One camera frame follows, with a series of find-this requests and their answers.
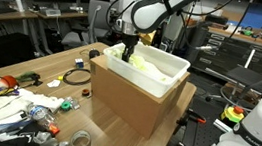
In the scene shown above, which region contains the black cable coil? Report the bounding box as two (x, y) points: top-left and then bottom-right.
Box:
(61, 66), (93, 88)

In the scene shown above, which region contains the green tape roll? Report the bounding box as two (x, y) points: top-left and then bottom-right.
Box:
(59, 100), (73, 113)

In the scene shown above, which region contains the crumpled plastic bags pile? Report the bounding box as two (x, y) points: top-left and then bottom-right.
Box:
(0, 85), (66, 146)

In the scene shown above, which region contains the clear plastic water bottle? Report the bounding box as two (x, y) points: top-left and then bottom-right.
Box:
(24, 103), (64, 137)

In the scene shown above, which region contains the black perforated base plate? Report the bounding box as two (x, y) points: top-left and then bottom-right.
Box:
(161, 91), (237, 146)

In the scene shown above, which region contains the small black round speaker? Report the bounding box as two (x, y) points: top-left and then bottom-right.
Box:
(87, 48), (102, 61)

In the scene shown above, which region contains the black box under desk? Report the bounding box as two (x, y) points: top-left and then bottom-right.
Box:
(0, 30), (39, 72)

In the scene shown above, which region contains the long wooden desk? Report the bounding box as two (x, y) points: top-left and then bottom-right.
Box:
(0, 1), (91, 36)

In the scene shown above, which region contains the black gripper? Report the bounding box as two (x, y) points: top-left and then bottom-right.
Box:
(118, 33), (141, 64)

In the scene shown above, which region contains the black drawer cabinet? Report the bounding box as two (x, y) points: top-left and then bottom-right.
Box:
(184, 21), (262, 83)

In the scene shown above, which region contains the yellow red emergency stop button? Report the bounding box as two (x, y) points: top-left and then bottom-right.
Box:
(220, 103), (247, 125)

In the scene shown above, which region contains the Rubik's cube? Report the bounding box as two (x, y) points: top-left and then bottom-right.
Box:
(73, 57), (85, 70)

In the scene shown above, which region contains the silver aluminum bar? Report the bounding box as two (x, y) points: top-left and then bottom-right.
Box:
(213, 119), (235, 134)

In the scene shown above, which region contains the pale yellow-green towel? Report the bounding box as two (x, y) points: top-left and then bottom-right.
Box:
(106, 44), (172, 84)

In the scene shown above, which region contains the small brown tape roll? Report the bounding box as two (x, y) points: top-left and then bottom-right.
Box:
(81, 87), (92, 98)

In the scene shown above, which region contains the crumpled silver plastic wrap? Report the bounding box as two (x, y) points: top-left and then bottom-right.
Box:
(31, 130), (71, 146)

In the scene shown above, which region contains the gray desktop device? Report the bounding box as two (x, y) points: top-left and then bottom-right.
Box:
(38, 5), (62, 19)

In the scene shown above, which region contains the white paper scrap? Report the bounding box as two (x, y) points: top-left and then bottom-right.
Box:
(46, 78), (62, 89)

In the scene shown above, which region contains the yellow wrist camera mount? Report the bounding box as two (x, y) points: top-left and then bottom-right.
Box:
(138, 29), (157, 48)

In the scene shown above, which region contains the green black hand tool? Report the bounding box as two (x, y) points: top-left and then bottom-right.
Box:
(14, 69), (44, 88)

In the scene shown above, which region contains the brown cardboard box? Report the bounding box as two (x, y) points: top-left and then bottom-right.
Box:
(81, 52), (200, 145)

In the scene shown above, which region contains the red orange round object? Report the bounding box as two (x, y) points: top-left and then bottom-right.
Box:
(0, 74), (21, 91)

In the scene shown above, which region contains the white plastic container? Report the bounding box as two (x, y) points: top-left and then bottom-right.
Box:
(98, 37), (193, 102)

